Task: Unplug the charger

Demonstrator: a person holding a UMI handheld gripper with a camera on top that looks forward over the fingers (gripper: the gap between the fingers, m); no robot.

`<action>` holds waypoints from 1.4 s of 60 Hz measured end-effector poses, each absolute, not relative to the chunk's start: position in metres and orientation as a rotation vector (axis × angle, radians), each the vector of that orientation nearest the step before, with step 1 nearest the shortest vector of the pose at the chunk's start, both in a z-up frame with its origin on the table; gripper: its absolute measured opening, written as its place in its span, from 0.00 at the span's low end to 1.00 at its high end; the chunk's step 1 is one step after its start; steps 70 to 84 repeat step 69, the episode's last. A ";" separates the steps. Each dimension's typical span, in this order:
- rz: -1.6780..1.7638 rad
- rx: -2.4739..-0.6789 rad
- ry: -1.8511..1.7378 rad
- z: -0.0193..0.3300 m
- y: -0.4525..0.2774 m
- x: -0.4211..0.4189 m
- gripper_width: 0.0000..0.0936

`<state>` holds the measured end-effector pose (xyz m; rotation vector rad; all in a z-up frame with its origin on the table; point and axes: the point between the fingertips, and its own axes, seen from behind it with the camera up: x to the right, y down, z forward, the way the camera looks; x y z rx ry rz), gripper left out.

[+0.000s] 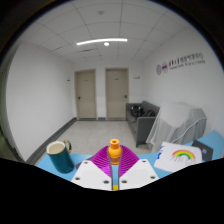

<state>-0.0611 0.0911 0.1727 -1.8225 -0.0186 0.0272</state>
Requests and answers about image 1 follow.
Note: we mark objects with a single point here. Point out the round ceiling light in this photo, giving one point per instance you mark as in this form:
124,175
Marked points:
106,44

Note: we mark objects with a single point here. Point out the white rainbow-print mouse pad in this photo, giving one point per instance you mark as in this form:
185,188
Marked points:
176,158

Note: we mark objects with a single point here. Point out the wall lettering sign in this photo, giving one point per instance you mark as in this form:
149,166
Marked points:
180,62

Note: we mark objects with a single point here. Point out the ceiling smoke detector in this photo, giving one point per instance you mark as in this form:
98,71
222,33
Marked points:
100,12

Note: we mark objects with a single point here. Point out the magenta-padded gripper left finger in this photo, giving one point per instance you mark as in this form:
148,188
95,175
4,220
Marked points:
91,175

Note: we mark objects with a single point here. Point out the white cloth-covered furniture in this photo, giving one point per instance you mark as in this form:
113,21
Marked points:
178,123

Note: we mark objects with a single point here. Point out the black bag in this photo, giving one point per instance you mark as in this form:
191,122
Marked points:
136,111

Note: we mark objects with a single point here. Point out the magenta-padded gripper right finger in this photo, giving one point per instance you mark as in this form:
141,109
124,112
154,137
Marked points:
138,175

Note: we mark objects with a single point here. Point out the long ceiling light strip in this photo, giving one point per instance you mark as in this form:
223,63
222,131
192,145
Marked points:
101,41

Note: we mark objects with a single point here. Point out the dark grey notebook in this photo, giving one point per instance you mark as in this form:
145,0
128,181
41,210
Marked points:
204,150

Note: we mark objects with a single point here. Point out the teal mug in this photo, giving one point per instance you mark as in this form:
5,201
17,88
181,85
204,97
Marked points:
61,160

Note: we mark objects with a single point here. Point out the beige door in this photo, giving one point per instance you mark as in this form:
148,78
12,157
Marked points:
117,93
86,95

